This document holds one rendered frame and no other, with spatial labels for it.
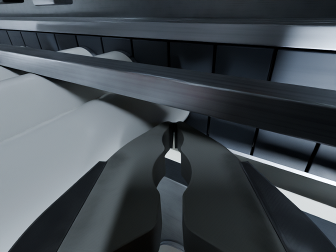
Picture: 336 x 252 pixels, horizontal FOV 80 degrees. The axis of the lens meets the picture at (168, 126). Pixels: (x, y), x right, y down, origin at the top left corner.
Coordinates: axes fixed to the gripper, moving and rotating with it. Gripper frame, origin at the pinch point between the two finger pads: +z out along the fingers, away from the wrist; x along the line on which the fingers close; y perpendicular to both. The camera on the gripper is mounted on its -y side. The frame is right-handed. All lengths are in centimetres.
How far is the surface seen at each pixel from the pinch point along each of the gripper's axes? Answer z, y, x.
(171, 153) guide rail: 2.4, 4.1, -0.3
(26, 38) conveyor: 17.5, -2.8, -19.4
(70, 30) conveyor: 13.0, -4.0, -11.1
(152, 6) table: 13.3, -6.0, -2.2
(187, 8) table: 11.4, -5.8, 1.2
